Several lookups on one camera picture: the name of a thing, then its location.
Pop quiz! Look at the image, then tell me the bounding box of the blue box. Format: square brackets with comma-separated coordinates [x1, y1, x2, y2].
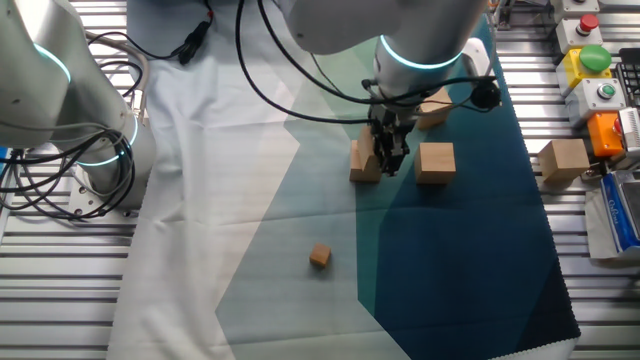
[599, 172, 640, 254]

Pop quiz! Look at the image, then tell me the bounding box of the grey conduit hose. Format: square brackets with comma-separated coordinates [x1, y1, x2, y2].
[82, 29, 151, 126]

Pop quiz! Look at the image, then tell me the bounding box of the grey box red button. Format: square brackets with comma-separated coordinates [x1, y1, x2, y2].
[554, 13, 604, 55]

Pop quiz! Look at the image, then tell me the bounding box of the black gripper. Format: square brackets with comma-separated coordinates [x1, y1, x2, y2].
[368, 104, 417, 178]

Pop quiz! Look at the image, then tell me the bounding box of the black round cable connector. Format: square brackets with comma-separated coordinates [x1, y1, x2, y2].
[469, 79, 503, 111]

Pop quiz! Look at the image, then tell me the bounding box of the thick black gripper cable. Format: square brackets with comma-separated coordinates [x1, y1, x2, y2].
[234, 0, 374, 125]

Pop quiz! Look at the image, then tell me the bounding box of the small wooden cube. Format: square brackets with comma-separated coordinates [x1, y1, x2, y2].
[308, 242, 333, 270]

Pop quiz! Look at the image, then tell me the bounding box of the grey box green light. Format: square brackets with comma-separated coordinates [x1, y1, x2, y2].
[564, 77, 629, 129]

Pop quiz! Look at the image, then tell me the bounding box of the blue green white cloth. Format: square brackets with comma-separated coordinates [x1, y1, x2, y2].
[106, 0, 582, 360]

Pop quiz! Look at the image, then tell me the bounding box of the large wooden cube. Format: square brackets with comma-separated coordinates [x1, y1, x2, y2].
[417, 87, 455, 132]
[356, 124, 384, 171]
[348, 139, 385, 184]
[414, 142, 457, 186]
[537, 138, 591, 184]

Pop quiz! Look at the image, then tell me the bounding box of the black keyboard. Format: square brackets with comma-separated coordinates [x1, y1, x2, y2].
[614, 47, 640, 109]

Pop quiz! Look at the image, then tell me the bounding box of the orange box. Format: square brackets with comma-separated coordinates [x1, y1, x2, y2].
[586, 110, 626, 159]

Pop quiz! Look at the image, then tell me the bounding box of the yellow box green button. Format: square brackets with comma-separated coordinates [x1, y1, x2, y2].
[555, 44, 614, 96]

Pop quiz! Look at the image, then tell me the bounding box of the grey finned device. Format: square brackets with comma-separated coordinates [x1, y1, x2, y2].
[614, 106, 640, 161]

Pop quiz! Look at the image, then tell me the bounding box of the grey foil pouch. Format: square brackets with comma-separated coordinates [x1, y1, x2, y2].
[583, 188, 640, 261]

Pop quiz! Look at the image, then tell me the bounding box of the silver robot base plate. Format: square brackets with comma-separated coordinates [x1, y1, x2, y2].
[64, 164, 144, 221]

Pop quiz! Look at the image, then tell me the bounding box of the black power cable with bundle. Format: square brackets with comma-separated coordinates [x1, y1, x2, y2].
[87, 0, 216, 66]

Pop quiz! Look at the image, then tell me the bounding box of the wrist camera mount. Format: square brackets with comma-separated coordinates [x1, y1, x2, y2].
[462, 37, 494, 79]

